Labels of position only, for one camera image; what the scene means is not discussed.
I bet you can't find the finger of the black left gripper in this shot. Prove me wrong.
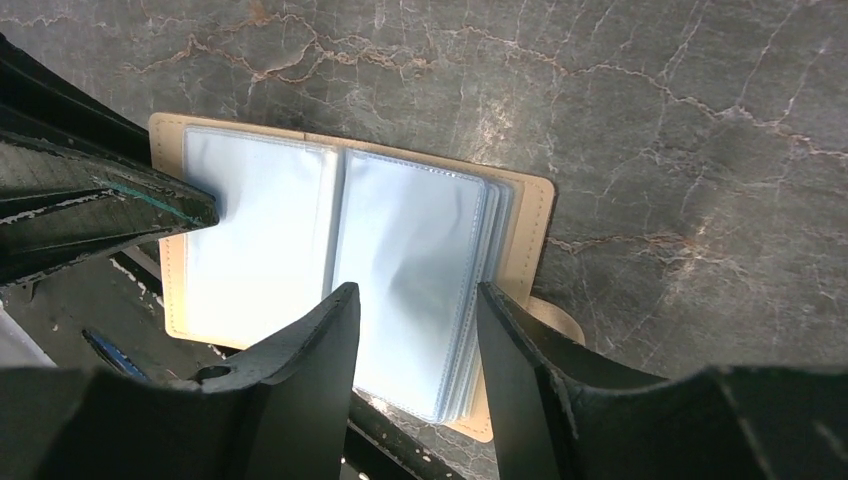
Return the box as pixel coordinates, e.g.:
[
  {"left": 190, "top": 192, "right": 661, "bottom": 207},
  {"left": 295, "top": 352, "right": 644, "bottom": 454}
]
[
  {"left": 1, "top": 132, "right": 219, "bottom": 287},
  {"left": 1, "top": 37, "right": 151, "bottom": 166}
]

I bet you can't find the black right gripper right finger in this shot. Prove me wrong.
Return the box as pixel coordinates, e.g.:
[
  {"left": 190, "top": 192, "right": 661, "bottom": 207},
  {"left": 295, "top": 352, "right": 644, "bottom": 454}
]
[{"left": 476, "top": 283, "right": 847, "bottom": 479}]

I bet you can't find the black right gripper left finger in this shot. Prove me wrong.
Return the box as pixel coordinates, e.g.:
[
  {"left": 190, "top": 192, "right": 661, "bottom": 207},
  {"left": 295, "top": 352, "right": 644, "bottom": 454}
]
[{"left": 1, "top": 282, "right": 360, "bottom": 479}]

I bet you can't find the beige card holder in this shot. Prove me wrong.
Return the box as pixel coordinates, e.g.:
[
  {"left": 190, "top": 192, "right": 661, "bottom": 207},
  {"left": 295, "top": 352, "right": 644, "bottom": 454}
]
[{"left": 149, "top": 113, "right": 584, "bottom": 442}]

